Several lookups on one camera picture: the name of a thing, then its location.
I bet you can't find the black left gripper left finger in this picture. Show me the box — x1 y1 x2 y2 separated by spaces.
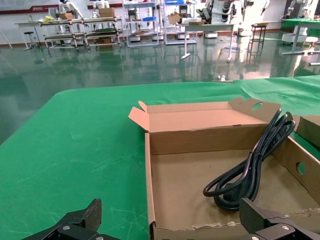
22 198 111 240

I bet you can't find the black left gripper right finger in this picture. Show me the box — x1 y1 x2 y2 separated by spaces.
239 197 320 240

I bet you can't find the black power cord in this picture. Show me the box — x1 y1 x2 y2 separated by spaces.
202 111 297 211

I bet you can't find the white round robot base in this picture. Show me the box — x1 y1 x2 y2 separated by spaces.
281 24 309 47

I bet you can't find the cardboard box with oval holes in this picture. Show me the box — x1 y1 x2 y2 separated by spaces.
127 97 320 240

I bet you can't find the torn-edged cardboard box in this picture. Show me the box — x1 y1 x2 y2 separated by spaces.
291 114 320 149

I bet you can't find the closed background cardboard box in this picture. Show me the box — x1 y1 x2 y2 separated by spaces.
98 7 116 19

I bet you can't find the open background cardboard box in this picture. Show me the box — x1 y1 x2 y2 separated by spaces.
166 12 185 25

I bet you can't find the green table cloth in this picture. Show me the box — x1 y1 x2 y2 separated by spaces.
0 74 320 240

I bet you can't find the metal shelf cart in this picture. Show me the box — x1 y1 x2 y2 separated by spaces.
83 16 125 50
39 19 88 52

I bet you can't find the black round stool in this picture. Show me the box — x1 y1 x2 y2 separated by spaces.
22 31 39 51

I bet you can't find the black metal stand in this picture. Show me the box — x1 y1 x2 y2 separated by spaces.
249 22 269 58

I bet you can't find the white workbench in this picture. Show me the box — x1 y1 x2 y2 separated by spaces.
14 21 45 51

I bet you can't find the white long-legged table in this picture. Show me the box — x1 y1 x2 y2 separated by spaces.
176 22 237 62

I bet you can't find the green-covered table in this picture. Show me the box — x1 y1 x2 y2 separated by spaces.
281 17 320 55

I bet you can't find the white shelving rack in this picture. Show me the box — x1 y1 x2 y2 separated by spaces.
123 0 162 48
162 0 199 46

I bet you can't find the white humanoid robot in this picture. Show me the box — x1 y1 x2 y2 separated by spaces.
57 0 85 20
92 0 111 19

